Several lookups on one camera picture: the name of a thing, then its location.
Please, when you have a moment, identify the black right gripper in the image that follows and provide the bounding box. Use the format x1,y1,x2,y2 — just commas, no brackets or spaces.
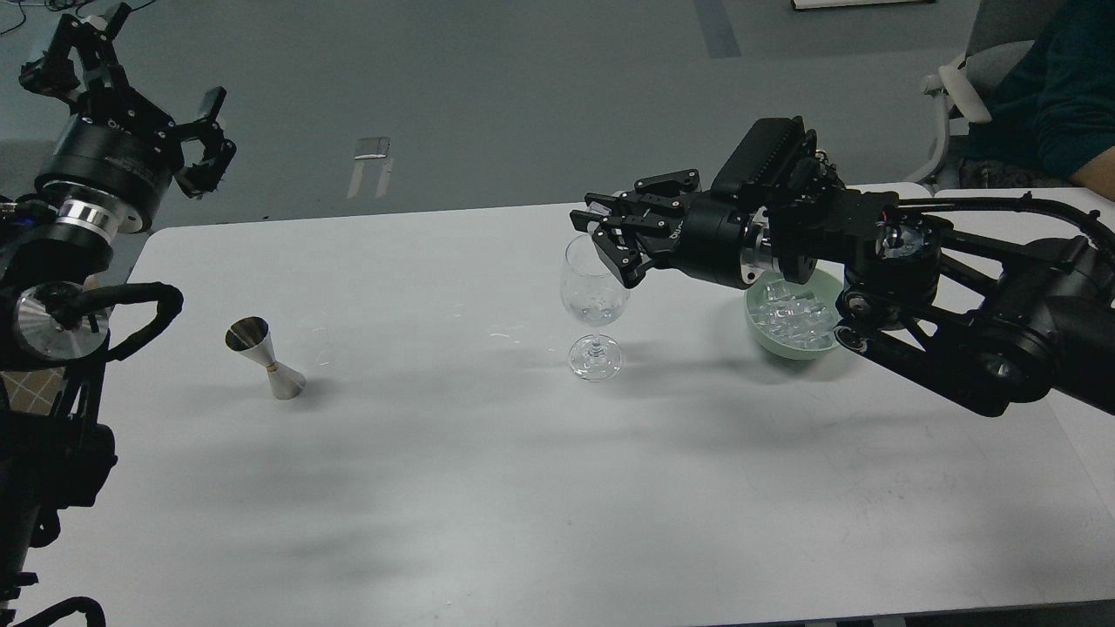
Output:
570,168,757,290

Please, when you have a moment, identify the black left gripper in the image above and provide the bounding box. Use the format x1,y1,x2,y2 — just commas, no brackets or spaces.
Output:
19,3,237,232

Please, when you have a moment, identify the steel cocktail jigger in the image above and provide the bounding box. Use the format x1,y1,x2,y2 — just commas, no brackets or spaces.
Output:
226,316,307,401

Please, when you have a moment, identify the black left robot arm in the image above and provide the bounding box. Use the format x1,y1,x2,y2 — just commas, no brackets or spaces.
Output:
1,3,237,626

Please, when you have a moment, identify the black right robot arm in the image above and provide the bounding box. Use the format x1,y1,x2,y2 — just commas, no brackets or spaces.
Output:
571,118,1114,417

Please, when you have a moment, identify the clear wine glass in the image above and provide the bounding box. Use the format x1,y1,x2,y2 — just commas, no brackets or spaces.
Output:
560,234,629,382

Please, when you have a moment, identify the pile of clear ice cubes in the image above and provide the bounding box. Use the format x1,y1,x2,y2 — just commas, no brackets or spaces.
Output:
747,279,837,353

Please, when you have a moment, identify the green bowl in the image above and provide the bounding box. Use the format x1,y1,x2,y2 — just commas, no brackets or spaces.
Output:
745,270,843,361

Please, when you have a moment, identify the metal floor plate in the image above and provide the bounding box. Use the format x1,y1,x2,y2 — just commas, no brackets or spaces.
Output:
352,136,391,160

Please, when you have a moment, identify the checkered beige cushion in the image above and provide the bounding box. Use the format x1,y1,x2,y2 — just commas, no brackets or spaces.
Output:
3,367,78,423

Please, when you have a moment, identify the grey office chair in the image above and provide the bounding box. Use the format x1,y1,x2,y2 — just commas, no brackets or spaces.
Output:
905,1,1064,191

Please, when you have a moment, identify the person in teal shirt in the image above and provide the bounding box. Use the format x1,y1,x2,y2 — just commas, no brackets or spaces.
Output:
958,1,1114,199

